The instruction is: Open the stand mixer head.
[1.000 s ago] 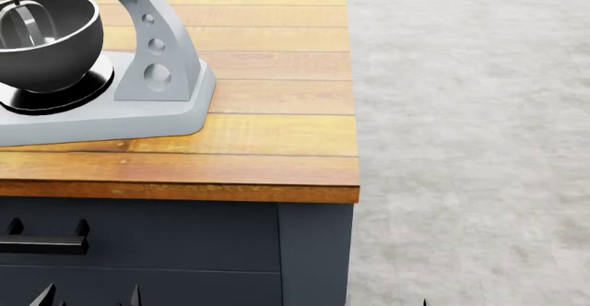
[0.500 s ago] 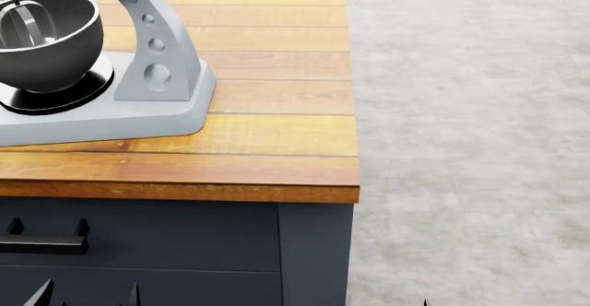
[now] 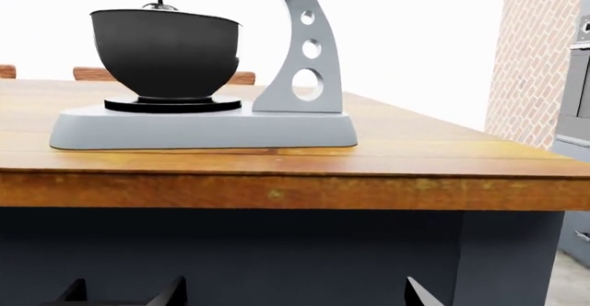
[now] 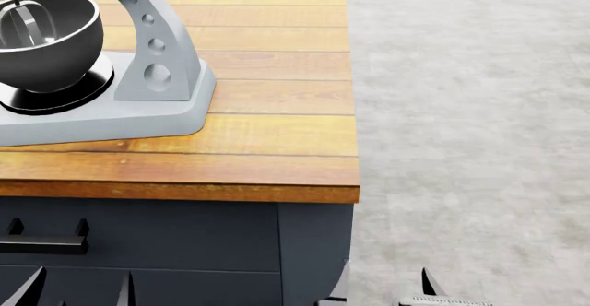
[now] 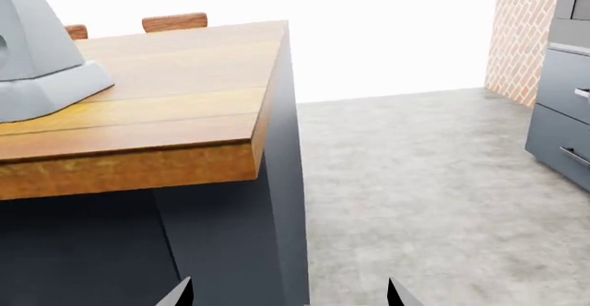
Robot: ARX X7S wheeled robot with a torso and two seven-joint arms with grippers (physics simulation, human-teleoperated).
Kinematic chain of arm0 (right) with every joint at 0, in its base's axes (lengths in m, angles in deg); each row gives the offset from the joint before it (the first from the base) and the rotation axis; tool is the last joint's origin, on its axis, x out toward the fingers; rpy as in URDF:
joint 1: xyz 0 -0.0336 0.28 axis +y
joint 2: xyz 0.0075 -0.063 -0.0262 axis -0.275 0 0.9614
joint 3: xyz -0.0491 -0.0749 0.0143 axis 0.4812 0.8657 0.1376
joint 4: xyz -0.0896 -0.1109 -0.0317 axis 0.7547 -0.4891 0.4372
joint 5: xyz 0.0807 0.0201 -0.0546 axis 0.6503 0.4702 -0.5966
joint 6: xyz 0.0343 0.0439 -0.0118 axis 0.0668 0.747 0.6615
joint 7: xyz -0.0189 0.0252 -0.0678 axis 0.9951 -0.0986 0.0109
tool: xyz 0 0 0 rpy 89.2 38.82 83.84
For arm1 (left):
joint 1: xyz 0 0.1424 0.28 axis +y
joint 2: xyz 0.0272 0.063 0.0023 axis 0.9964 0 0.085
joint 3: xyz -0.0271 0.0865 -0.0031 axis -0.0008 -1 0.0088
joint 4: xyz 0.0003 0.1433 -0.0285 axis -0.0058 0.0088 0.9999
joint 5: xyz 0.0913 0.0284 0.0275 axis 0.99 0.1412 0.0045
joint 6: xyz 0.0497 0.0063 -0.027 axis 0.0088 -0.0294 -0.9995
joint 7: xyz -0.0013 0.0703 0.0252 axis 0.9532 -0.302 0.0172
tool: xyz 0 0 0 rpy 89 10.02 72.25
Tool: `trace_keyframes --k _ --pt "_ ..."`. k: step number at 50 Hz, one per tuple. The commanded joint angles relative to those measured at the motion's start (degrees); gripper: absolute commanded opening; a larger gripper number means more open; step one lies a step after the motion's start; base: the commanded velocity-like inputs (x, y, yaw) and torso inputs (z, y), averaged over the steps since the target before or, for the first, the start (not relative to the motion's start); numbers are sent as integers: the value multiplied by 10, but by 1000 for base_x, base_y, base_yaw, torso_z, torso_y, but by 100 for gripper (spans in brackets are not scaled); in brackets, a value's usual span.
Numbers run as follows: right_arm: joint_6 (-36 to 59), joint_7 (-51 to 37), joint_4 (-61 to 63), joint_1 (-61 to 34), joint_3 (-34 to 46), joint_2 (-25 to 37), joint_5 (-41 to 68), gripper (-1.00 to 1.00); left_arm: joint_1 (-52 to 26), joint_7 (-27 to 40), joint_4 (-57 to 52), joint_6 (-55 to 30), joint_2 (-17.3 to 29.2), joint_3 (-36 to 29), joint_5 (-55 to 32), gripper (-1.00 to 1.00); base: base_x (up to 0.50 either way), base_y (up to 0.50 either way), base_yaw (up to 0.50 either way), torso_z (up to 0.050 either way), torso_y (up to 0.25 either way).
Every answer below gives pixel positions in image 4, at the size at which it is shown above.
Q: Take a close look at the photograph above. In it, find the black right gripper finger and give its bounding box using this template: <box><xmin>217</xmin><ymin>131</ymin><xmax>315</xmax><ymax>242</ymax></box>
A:
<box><xmin>420</xmin><ymin>266</ymin><xmax>449</xmax><ymax>298</ymax></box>
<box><xmin>313</xmin><ymin>259</ymin><xmax>352</xmax><ymax>306</ymax></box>

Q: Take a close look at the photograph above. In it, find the black drawer handle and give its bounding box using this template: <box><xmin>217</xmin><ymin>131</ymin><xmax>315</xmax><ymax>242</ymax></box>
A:
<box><xmin>0</xmin><ymin>218</ymin><xmax>90</xmax><ymax>256</ymax></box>

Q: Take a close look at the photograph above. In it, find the steel mixing bowl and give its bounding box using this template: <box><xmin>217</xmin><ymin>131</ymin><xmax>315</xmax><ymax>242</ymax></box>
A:
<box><xmin>0</xmin><ymin>0</ymin><xmax>105</xmax><ymax>95</ymax></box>

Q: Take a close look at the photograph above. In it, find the black round bowl plate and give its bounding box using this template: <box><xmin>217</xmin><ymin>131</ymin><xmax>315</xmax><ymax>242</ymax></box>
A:
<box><xmin>0</xmin><ymin>66</ymin><xmax>115</xmax><ymax>115</ymax></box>

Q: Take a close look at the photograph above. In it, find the grey stand mixer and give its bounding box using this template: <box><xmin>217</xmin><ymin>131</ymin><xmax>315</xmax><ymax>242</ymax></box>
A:
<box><xmin>0</xmin><ymin>0</ymin><xmax>218</xmax><ymax>147</ymax></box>

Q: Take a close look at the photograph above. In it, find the dark blue drawer front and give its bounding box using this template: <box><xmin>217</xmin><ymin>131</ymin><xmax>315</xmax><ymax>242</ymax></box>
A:
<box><xmin>0</xmin><ymin>196</ymin><xmax>283</xmax><ymax>273</ymax></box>

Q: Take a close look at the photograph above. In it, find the metal mixer beater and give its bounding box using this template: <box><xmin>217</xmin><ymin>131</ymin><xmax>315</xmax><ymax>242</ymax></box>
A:
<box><xmin>0</xmin><ymin>0</ymin><xmax>59</xmax><ymax>50</ymax></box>

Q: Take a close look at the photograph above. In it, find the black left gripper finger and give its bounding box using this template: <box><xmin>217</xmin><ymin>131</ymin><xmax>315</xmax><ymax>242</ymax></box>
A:
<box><xmin>7</xmin><ymin>265</ymin><xmax>48</xmax><ymax>306</ymax></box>
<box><xmin>116</xmin><ymin>270</ymin><xmax>140</xmax><ymax>306</ymax></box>

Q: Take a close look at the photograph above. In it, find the dark blue kitchen cabinet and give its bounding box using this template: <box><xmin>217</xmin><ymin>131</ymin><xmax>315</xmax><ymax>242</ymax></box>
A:
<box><xmin>0</xmin><ymin>194</ymin><xmax>360</xmax><ymax>306</ymax></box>

